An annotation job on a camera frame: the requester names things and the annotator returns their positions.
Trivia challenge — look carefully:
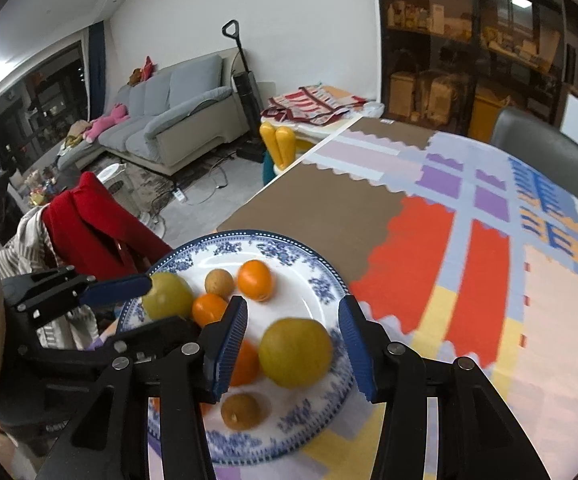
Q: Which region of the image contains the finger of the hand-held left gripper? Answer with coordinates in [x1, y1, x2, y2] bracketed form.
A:
[0, 267, 153, 322]
[18, 316, 211, 372]

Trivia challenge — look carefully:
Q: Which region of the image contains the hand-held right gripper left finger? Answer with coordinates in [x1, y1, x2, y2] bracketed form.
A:
[34, 295, 249, 480]

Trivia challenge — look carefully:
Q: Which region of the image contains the dark glass display cabinet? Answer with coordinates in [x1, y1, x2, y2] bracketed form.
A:
[374, 0, 578, 146]

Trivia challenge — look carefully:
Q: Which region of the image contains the small brown fruit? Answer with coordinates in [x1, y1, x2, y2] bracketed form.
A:
[205, 269, 236, 300]
[220, 392, 262, 431]

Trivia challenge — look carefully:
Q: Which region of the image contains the folded red patterned blanket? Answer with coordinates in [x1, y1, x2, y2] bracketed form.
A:
[261, 84, 385, 126]

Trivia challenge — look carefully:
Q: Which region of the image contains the red garment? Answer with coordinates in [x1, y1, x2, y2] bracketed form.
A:
[41, 172, 172, 281]

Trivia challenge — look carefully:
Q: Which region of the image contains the yellow plastic child chair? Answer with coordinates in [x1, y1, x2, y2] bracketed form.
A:
[260, 121, 315, 171]

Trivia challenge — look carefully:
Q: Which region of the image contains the blue and white plate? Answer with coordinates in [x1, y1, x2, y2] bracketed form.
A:
[116, 230, 357, 466]

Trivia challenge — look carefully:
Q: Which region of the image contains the black upright vacuum cleaner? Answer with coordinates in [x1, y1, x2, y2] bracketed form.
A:
[221, 20, 266, 163]

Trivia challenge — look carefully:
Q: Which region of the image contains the colourful patchwork tablecloth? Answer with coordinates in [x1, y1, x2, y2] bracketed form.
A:
[146, 117, 578, 480]

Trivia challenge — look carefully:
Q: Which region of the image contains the grey sofa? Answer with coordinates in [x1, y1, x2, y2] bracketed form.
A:
[56, 54, 250, 177]

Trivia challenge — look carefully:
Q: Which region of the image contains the red plush toy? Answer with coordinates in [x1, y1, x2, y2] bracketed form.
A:
[129, 56, 157, 86]

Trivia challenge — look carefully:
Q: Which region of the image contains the small yellow-green pear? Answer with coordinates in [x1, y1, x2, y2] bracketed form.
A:
[141, 271, 195, 322]

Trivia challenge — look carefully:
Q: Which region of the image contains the striped beige cloth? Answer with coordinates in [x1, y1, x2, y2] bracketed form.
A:
[0, 207, 100, 351]

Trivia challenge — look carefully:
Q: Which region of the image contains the blue curtain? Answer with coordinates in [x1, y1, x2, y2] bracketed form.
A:
[88, 22, 107, 121]

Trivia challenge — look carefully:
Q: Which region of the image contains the grey dining chair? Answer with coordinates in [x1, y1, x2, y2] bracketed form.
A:
[489, 106, 578, 208]

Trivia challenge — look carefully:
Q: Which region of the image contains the orange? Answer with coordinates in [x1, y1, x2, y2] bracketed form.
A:
[237, 259, 274, 302]
[191, 293, 229, 328]
[229, 339, 261, 387]

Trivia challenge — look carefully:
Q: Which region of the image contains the pink plush toy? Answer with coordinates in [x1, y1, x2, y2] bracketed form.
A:
[83, 104, 130, 141]

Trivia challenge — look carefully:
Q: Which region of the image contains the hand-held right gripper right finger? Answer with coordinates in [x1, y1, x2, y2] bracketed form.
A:
[338, 295, 552, 480]

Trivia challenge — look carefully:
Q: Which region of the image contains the large yellow-green pear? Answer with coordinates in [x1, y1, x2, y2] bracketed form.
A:
[259, 317, 333, 388]

